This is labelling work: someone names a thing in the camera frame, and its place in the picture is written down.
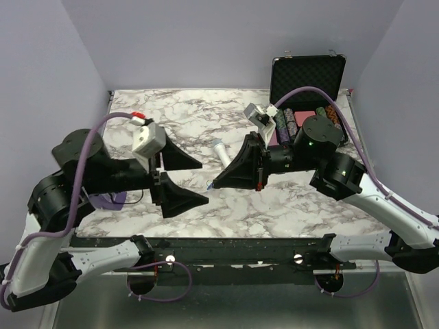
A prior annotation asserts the pink metronome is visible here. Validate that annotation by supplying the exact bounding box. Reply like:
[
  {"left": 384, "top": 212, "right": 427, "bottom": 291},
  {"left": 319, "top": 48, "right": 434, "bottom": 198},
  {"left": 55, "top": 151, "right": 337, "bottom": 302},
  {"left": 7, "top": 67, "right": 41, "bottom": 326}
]
[{"left": 268, "top": 132, "right": 278, "bottom": 146}]

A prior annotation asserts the pink card stack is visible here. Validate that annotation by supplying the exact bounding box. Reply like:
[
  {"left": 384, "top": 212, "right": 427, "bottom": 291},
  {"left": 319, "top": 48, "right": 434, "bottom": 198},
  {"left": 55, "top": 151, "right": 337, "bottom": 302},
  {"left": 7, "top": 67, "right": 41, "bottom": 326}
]
[{"left": 294, "top": 110, "right": 316, "bottom": 127}]

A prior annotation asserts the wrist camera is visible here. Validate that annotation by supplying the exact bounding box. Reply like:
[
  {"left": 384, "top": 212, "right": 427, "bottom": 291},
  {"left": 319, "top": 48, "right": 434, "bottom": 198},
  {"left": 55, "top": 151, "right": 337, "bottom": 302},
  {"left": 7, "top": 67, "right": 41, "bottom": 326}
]
[
  {"left": 244, "top": 103, "right": 278, "bottom": 147},
  {"left": 130, "top": 112, "right": 166, "bottom": 172}
]

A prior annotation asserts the purple box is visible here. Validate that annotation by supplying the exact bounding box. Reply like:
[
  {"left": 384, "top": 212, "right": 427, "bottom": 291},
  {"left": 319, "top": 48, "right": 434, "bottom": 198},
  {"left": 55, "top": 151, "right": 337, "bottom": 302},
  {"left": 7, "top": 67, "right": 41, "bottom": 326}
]
[{"left": 88, "top": 192, "right": 127, "bottom": 211}]

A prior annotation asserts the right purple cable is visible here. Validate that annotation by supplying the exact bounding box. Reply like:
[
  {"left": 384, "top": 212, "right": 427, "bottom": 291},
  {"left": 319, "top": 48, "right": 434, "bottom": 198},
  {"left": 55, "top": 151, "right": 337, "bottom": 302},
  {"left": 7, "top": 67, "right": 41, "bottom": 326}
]
[{"left": 270, "top": 86, "right": 439, "bottom": 227}]

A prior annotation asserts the black poker chip case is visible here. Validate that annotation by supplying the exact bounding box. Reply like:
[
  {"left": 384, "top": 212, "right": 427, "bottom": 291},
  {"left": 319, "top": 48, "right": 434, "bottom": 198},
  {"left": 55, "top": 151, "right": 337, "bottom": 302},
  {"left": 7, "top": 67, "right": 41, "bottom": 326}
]
[{"left": 270, "top": 49, "right": 350, "bottom": 145}]

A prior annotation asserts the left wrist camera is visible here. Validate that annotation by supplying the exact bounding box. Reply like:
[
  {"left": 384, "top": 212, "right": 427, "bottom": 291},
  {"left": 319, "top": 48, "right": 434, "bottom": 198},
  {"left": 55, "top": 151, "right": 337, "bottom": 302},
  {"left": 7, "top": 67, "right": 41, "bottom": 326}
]
[{"left": 130, "top": 112, "right": 166, "bottom": 172}]

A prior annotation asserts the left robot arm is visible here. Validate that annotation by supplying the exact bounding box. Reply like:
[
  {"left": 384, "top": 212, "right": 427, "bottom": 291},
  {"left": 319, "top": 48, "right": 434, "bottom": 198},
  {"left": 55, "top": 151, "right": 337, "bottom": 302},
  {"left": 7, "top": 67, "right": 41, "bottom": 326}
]
[{"left": 1, "top": 129, "right": 208, "bottom": 312}]

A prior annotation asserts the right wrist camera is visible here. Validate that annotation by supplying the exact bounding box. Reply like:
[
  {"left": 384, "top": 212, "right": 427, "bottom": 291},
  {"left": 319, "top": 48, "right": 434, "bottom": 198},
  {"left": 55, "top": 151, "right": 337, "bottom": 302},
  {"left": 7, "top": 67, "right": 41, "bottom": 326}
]
[{"left": 244, "top": 103, "right": 278, "bottom": 147}]

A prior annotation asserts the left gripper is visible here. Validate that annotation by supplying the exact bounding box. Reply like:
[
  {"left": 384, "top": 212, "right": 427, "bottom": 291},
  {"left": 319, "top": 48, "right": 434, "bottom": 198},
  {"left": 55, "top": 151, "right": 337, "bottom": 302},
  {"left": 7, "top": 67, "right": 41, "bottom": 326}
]
[{"left": 82, "top": 128, "right": 210, "bottom": 217}]

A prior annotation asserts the white toy microphone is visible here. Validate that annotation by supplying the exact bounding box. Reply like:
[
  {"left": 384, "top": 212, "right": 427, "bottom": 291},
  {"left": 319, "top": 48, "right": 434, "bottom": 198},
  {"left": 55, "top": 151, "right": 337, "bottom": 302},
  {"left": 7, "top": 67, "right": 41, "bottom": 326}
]
[{"left": 212, "top": 138, "right": 231, "bottom": 168}]

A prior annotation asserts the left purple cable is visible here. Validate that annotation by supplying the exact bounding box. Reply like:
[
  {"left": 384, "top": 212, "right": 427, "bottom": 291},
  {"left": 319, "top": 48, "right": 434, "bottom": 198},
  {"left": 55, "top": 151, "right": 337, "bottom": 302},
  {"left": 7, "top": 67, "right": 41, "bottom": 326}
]
[{"left": 0, "top": 112, "right": 138, "bottom": 309}]

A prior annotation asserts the purple cable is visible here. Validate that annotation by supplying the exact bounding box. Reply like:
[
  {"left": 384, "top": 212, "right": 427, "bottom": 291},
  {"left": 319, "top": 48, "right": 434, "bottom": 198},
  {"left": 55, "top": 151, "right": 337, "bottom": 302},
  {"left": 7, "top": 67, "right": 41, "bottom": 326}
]
[
  {"left": 270, "top": 86, "right": 439, "bottom": 227},
  {"left": 0, "top": 112, "right": 138, "bottom": 309}
]

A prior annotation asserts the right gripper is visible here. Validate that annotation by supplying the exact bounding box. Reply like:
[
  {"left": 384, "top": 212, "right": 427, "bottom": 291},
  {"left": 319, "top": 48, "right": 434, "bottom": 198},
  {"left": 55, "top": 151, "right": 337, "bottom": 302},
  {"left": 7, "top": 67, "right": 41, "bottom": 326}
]
[{"left": 213, "top": 132, "right": 319, "bottom": 192}]

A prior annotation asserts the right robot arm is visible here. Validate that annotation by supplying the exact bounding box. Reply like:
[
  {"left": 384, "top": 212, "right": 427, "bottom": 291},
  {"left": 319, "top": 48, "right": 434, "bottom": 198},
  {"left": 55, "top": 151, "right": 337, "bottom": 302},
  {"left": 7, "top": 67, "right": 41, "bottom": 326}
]
[{"left": 213, "top": 115, "right": 438, "bottom": 274}]

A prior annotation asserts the black mounting rail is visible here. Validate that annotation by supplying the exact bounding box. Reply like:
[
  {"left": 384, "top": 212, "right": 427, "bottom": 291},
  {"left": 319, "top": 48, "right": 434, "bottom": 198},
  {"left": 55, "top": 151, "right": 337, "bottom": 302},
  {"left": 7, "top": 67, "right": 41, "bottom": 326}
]
[{"left": 78, "top": 236, "right": 357, "bottom": 285}]

